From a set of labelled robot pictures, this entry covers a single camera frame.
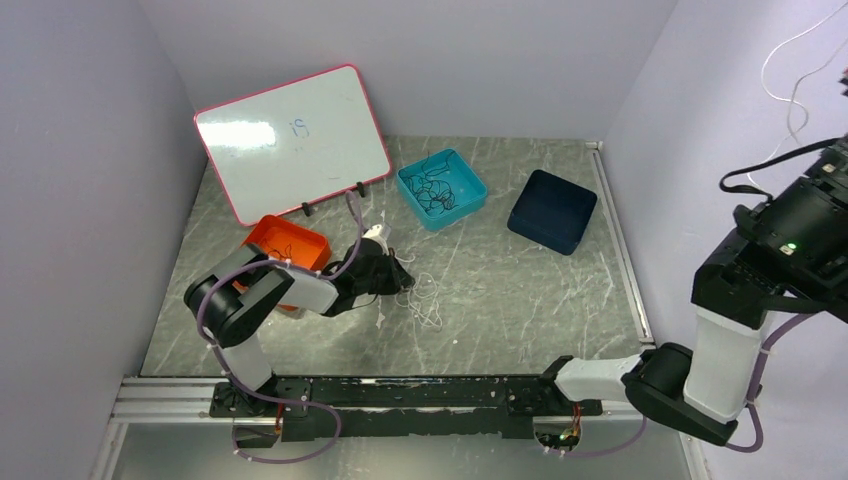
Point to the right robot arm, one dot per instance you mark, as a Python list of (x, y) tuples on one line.
[(784, 262)]

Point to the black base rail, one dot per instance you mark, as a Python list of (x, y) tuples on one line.
[(301, 408)]

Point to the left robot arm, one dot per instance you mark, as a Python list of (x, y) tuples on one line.
[(233, 299)]

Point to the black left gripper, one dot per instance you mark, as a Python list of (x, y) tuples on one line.
[(398, 278)]

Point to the teal square tray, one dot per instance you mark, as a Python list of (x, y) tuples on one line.
[(441, 189)]

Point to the dark blue square tray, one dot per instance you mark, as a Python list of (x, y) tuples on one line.
[(553, 212)]

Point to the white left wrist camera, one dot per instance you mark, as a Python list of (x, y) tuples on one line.
[(379, 234)]

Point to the pink framed whiteboard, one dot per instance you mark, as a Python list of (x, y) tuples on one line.
[(285, 147)]

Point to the orange square tray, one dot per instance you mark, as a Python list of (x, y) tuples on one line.
[(286, 241)]

